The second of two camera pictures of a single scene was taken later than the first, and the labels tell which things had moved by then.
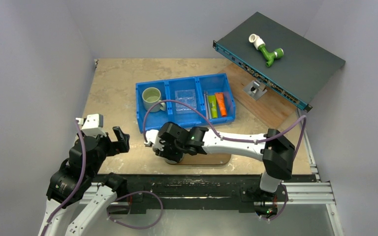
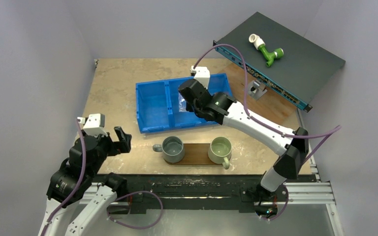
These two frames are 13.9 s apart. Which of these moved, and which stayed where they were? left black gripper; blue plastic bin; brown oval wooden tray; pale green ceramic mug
Moved: pale green ceramic mug
Stayed: left black gripper; brown oval wooden tray; blue plastic bin
